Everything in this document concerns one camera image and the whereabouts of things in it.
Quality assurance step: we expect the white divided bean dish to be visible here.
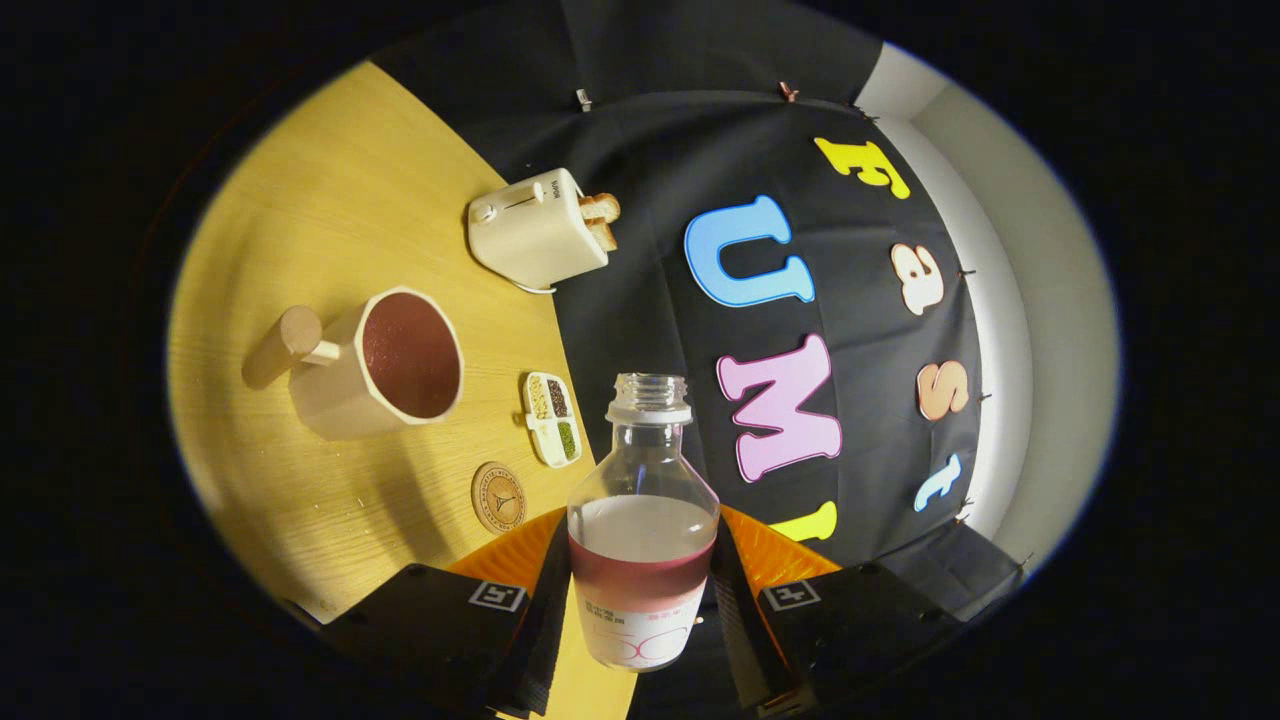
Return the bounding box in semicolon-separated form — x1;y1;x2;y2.
521;371;583;469

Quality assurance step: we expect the black backdrop cloth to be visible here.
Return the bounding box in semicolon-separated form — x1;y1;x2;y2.
370;0;1031;720

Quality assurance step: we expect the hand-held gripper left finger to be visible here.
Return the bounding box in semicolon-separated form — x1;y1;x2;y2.
318;505;573;719

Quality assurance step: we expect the cream cup with wooden handle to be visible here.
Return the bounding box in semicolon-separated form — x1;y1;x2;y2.
241;286;466;442

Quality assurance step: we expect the clear juice bottle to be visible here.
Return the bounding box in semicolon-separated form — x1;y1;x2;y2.
566;372;721;672

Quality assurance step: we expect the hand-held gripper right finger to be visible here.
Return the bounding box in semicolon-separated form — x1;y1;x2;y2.
708;505;966;719

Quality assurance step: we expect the round wooden coaster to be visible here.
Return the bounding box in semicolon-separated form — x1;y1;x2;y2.
471;461;528;535

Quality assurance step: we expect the wooden table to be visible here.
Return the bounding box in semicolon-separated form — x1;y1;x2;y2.
165;60;641;720

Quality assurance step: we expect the cream toaster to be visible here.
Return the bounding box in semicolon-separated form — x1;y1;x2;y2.
467;167;611;291

